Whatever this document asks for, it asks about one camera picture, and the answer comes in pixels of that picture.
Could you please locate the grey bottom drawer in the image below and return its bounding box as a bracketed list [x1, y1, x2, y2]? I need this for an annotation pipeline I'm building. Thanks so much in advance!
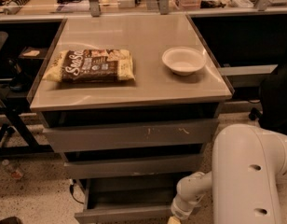
[75, 173, 186, 224]

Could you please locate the grey drawer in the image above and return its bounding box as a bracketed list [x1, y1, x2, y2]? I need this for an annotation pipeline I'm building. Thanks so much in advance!
[44, 119, 218, 153]
[75, 173, 186, 224]
[64, 154, 202, 179]

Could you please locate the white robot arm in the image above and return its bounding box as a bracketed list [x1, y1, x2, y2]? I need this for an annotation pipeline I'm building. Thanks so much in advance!
[168, 124, 287, 224]

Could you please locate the grey middle drawer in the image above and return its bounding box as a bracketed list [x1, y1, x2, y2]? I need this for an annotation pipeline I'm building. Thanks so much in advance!
[64, 154, 202, 179]

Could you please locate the grey top drawer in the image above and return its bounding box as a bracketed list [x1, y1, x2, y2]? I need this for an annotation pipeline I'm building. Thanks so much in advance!
[44, 119, 218, 153]

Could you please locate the grey drawer cabinet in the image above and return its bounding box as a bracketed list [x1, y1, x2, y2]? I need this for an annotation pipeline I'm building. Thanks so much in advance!
[27, 13, 235, 185]

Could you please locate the white paper bowl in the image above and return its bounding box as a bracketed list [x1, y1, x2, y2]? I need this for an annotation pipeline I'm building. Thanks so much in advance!
[162, 47, 206, 76]

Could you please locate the plastic bottle on floor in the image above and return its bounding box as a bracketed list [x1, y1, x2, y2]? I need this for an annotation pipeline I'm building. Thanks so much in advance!
[2, 160, 23, 180]

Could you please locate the black office chair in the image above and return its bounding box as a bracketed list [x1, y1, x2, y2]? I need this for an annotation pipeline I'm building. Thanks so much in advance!
[249, 63, 287, 135]

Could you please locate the brown yellow snack bag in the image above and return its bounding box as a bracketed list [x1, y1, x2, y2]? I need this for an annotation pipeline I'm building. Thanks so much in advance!
[43, 49, 135, 83]

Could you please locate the long background workbench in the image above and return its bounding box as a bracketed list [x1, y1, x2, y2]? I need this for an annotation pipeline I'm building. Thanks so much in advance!
[0, 0, 287, 24]

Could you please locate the black power cable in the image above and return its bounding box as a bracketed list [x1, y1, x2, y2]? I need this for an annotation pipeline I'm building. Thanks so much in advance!
[68, 184, 86, 205]

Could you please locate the black desk frame left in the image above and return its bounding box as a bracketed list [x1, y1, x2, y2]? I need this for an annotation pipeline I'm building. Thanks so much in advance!
[0, 85, 52, 159]

